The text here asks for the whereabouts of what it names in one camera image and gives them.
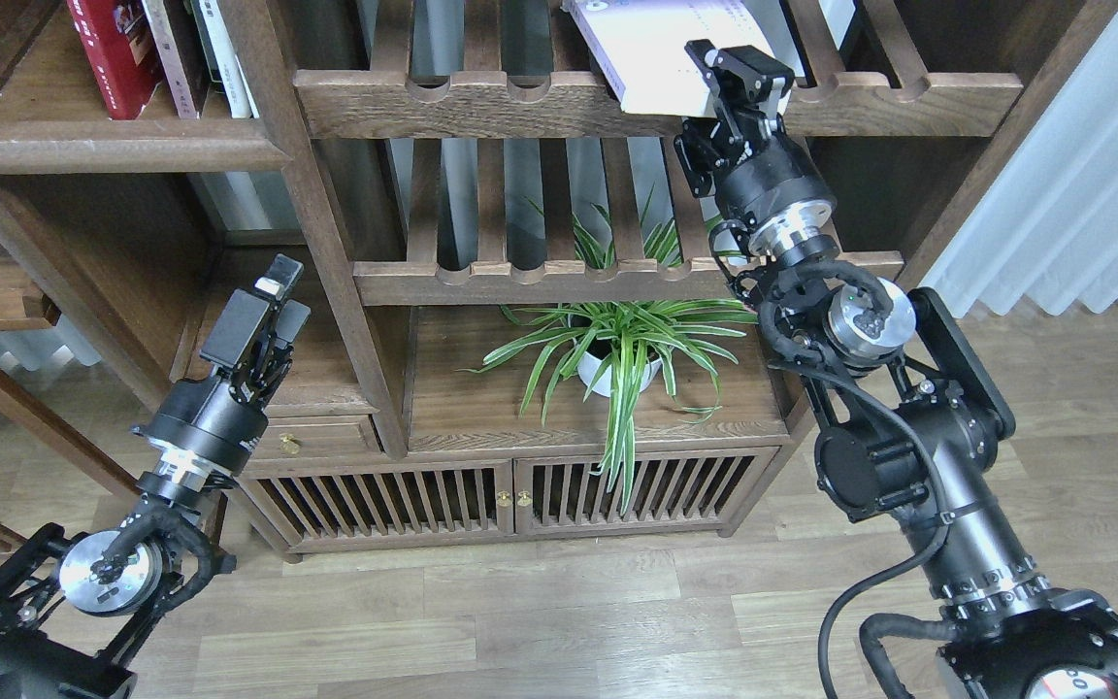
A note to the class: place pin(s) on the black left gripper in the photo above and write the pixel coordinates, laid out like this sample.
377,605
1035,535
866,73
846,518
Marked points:
204,430

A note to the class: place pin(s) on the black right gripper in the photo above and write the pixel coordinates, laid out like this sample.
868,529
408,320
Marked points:
772,192

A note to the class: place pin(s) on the white paperback book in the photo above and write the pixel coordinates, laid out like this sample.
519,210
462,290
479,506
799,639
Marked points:
640,47

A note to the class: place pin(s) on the maroon book white characters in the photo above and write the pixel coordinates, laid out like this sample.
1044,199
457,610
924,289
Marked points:
175,32

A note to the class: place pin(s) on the red book with photo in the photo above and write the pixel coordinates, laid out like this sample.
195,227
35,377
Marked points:
125,62

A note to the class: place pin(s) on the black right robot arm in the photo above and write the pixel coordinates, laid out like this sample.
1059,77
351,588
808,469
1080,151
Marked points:
909,418

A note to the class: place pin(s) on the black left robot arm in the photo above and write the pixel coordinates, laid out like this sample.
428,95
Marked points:
74,611

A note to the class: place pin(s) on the upright white books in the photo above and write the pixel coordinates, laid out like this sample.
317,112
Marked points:
229,71

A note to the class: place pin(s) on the brass drawer knob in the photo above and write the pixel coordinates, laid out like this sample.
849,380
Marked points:
289,444

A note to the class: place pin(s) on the green spider plant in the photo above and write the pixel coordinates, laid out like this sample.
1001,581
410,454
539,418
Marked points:
671,328

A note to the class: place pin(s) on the dark wooden bookshelf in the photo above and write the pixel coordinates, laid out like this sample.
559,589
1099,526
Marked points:
326,273

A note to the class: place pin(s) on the white plant pot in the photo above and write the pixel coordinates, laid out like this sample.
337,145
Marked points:
589,364

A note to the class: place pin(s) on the white curtain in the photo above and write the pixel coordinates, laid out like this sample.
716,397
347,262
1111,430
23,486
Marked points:
1036,217

